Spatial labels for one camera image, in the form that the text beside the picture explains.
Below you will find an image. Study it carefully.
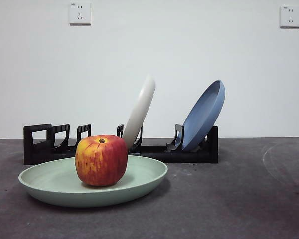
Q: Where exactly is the blue plate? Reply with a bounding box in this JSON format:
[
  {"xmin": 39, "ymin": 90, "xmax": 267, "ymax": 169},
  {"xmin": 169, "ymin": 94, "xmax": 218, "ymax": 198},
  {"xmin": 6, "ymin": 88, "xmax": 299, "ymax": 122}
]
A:
[{"xmin": 181, "ymin": 79, "xmax": 226, "ymax": 151}]

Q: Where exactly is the red yellow apple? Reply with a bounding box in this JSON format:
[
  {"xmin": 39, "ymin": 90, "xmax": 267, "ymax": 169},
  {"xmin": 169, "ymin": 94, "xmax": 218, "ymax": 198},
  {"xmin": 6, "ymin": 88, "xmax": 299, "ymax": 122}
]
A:
[{"xmin": 75, "ymin": 135, "xmax": 129, "ymax": 187}]

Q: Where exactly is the white wall socket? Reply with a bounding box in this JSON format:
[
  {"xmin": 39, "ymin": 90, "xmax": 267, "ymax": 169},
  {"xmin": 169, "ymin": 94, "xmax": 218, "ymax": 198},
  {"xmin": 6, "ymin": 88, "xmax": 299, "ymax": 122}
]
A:
[
  {"xmin": 69, "ymin": 2, "xmax": 92, "ymax": 25},
  {"xmin": 279, "ymin": 5, "xmax": 299, "ymax": 28}
]

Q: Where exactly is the beige plate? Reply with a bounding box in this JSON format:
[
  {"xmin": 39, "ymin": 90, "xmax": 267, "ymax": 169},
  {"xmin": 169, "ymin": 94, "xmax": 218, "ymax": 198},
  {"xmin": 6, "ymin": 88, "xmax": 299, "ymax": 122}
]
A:
[{"xmin": 121, "ymin": 73, "xmax": 156, "ymax": 146}]

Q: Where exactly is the pale green plate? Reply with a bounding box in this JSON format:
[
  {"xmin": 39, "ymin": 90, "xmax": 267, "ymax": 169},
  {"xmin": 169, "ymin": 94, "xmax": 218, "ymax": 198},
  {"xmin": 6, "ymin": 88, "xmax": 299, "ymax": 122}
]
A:
[{"xmin": 18, "ymin": 155, "xmax": 168, "ymax": 208}]

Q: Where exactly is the black plate rack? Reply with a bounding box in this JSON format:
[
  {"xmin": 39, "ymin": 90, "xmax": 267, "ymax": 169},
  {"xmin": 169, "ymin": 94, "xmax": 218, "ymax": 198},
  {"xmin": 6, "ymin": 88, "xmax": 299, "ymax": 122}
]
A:
[{"xmin": 23, "ymin": 123, "xmax": 219, "ymax": 165}]

